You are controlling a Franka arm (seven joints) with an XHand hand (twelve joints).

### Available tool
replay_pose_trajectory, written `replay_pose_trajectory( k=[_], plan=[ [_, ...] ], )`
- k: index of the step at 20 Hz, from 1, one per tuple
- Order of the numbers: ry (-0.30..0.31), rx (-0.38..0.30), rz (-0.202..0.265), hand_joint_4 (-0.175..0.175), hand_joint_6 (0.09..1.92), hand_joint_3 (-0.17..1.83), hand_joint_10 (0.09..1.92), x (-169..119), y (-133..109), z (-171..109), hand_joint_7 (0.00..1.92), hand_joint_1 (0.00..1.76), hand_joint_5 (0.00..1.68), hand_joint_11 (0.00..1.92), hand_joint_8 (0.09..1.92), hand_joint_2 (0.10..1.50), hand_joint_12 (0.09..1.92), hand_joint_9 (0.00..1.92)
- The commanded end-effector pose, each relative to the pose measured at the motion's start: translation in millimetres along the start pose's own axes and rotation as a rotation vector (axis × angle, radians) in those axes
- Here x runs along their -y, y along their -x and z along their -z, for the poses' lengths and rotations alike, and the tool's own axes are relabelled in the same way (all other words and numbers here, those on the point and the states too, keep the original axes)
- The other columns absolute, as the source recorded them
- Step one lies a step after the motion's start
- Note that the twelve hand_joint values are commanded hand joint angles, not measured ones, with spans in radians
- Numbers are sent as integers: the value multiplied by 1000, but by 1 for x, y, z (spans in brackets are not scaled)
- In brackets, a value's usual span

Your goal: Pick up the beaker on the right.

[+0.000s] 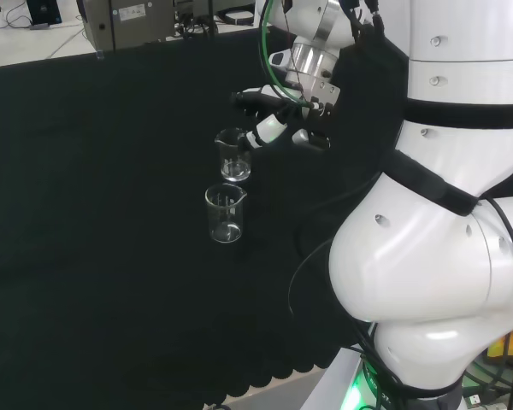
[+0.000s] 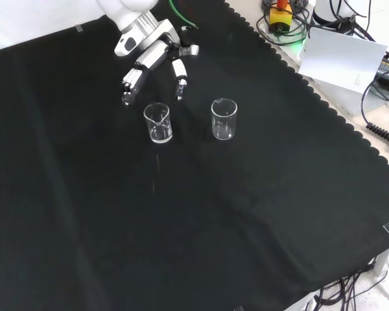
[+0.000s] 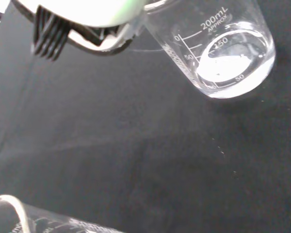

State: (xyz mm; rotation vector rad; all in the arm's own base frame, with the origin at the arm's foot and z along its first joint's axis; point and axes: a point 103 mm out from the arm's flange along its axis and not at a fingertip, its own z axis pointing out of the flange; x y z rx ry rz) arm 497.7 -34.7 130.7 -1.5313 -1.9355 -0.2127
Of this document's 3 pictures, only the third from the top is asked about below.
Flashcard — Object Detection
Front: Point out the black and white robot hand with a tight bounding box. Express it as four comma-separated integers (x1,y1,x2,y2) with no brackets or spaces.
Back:
11,0,151,62

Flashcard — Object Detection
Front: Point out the black bench cloth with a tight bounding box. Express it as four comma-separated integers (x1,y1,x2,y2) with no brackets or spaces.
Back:
0,0,291,233

